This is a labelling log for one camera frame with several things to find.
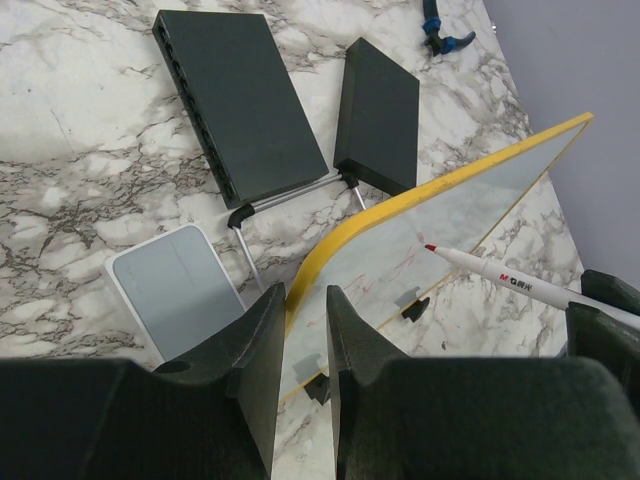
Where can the yellow framed whiteboard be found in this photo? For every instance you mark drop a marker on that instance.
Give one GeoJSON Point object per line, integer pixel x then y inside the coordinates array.
{"type": "Point", "coordinates": [379, 257]}

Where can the white grey eraser box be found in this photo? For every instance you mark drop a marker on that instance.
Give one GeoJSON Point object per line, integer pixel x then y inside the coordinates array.
{"type": "Point", "coordinates": [175, 289]}

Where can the metal whiteboard back stand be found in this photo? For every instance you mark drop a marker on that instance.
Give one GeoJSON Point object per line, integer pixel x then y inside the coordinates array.
{"type": "Point", "coordinates": [289, 202]}

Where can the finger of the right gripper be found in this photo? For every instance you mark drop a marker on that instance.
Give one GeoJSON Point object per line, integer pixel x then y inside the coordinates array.
{"type": "Point", "coordinates": [594, 335]}
{"type": "Point", "coordinates": [610, 290]}

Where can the whiteboard stand foot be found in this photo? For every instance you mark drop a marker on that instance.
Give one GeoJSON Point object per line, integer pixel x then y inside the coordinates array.
{"type": "Point", "coordinates": [415, 311]}
{"type": "Point", "coordinates": [318, 388]}

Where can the right whiteboard stand foot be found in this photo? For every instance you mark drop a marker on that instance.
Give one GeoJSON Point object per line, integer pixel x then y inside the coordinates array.
{"type": "Point", "coordinates": [415, 311]}

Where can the red and white marker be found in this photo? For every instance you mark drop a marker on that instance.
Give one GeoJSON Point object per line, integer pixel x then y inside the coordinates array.
{"type": "Point", "coordinates": [537, 289]}

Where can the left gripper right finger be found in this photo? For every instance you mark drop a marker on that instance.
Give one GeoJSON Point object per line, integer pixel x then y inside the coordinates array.
{"type": "Point", "coordinates": [399, 417]}

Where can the black square block right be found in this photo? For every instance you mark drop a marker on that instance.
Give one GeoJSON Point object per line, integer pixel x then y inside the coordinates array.
{"type": "Point", "coordinates": [378, 122]}

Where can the black square block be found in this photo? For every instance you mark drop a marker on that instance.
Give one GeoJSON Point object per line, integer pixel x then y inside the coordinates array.
{"type": "Point", "coordinates": [378, 122]}
{"type": "Point", "coordinates": [241, 102]}

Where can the left whiteboard stand foot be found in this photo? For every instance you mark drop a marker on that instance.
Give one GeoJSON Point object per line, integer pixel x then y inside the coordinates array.
{"type": "Point", "coordinates": [318, 388]}

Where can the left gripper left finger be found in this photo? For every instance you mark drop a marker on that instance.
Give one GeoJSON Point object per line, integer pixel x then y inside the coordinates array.
{"type": "Point", "coordinates": [208, 414]}

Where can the black square block left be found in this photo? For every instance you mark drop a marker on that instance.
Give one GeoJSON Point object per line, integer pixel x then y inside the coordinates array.
{"type": "Point", "coordinates": [241, 102]}

